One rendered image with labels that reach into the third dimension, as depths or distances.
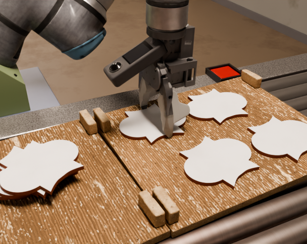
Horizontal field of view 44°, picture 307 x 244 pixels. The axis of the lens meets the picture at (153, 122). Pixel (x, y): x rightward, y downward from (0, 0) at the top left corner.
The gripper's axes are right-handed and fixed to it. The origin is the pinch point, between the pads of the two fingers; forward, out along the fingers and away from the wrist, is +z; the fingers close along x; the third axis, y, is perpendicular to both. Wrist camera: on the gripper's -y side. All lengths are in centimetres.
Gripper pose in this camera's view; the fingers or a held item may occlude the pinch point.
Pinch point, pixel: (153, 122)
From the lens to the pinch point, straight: 78.8
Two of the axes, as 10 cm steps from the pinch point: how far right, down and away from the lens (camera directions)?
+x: -4.6, -4.9, 7.4
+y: 8.9, -2.3, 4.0
